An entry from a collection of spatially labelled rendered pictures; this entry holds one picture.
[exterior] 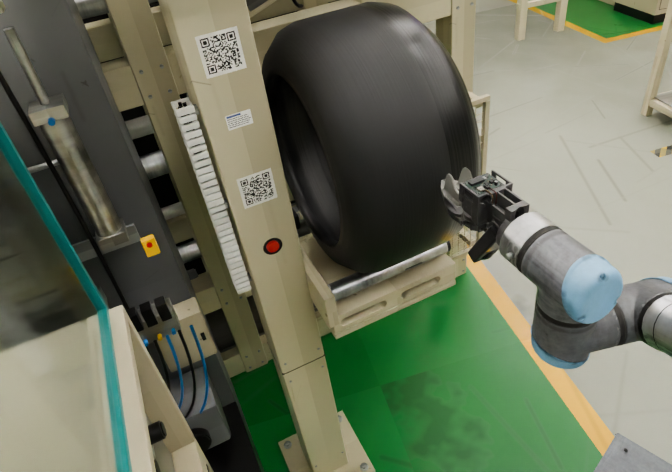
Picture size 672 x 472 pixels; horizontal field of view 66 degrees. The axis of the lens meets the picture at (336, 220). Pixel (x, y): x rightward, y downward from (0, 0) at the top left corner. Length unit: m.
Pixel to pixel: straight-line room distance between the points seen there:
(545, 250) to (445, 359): 1.49
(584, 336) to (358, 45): 0.63
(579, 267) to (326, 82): 0.53
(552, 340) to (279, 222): 0.61
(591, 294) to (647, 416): 1.50
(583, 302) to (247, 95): 0.66
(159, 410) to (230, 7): 0.71
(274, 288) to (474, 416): 1.10
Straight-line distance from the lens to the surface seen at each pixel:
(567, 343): 0.88
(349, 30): 1.07
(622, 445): 1.45
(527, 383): 2.23
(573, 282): 0.78
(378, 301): 1.31
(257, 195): 1.11
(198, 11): 0.95
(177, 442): 1.10
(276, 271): 1.24
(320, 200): 1.48
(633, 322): 0.92
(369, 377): 2.22
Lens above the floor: 1.81
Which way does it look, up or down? 37 degrees down
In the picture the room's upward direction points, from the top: 9 degrees counter-clockwise
